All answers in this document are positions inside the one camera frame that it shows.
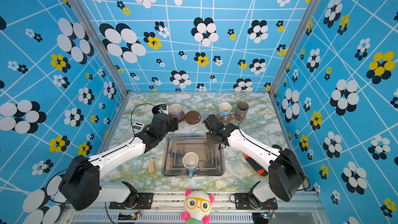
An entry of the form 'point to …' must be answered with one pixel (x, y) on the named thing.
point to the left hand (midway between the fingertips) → (173, 117)
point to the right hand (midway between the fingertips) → (214, 136)
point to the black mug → (155, 109)
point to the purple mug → (175, 110)
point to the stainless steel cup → (241, 109)
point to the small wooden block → (151, 167)
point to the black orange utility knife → (255, 166)
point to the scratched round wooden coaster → (193, 117)
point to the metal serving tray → (174, 146)
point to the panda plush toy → (197, 204)
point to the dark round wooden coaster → (183, 118)
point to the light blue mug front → (190, 161)
